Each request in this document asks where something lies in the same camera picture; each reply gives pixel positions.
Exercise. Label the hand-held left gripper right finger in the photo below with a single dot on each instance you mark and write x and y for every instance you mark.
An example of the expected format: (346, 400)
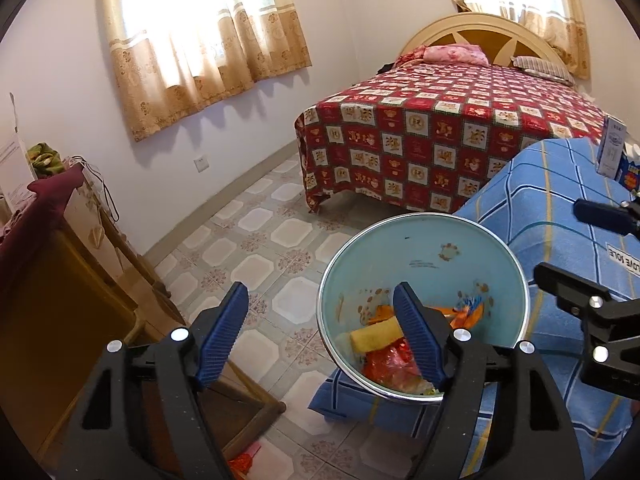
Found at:
(417, 330)

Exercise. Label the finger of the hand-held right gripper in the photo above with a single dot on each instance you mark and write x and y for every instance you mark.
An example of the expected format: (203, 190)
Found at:
(570, 287)
(600, 215)

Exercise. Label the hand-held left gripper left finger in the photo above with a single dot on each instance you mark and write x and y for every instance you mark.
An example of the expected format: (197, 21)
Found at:
(222, 335)

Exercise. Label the red plastic wrapper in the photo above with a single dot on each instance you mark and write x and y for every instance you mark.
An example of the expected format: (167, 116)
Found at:
(392, 362)

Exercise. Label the yellow sponge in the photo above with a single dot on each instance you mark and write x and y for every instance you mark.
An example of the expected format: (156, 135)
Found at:
(372, 338)

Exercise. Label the light blue trash bin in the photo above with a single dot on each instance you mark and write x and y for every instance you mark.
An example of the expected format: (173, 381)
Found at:
(400, 250)

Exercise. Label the blue drink carton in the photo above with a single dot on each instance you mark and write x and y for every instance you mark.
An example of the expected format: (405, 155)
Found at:
(631, 172)

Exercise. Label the white tall carton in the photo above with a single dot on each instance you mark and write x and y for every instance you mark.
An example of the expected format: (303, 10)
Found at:
(612, 150)

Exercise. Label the wooden stool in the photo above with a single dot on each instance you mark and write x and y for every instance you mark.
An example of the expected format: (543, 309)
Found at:
(250, 402)

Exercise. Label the red scrap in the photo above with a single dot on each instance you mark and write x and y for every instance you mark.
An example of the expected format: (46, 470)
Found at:
(245, 460)

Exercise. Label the striped pillow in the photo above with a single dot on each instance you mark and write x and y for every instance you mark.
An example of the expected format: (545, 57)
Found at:
(542, 66)

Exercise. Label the beige patterned window curtain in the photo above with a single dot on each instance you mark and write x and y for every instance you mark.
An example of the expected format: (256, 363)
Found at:
(575, 35)
(175, 85)

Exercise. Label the wooden cabinet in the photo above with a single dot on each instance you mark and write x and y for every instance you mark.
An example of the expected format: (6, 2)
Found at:
(40, 310)

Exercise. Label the cream patterned cloth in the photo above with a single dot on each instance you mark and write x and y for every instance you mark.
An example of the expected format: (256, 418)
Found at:
(87, 205)

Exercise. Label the bed with red quilt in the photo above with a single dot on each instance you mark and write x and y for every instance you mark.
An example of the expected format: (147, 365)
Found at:
(425, 120)

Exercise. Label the cream wooden bed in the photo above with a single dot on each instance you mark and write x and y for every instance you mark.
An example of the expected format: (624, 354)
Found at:
(475, 37)

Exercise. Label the pink pillow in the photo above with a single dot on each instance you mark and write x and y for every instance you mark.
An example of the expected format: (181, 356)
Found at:
(452, 54)

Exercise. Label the maroon cloth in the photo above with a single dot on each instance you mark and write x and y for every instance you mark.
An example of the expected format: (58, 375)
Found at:
(45, 195)

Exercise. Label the green cloth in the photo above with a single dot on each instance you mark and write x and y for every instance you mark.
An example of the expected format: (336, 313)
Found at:
(44, 156)

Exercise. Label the white cardboard sheet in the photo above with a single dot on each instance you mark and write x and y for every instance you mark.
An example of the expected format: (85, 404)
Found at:
(12, 160)

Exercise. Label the white wall outlet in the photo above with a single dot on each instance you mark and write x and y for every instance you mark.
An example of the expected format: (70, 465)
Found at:
(201, 163)

